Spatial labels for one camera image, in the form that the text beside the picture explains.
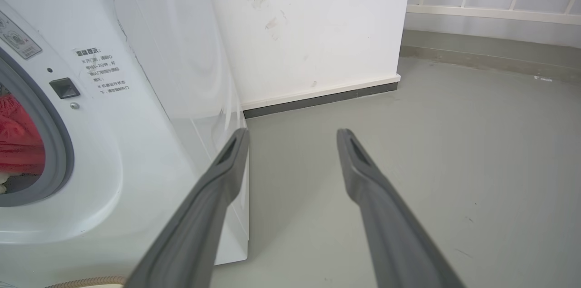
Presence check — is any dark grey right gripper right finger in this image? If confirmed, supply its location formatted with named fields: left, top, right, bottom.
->
left=336, top=129, right=466, bottom=288

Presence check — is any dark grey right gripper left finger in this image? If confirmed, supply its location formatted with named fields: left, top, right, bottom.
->
left=125, top=128, right=251, bottom=288

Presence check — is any white front-load washing machine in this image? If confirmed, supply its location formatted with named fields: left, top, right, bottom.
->
left=0, top=0, right=250, bottom=288

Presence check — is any red garment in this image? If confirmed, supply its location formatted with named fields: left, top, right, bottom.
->
left=0, top=94, right=46, bottom=176

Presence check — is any beige corrugated hose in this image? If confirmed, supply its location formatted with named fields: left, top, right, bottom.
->
left=44, top=276, right=128, bottom=288

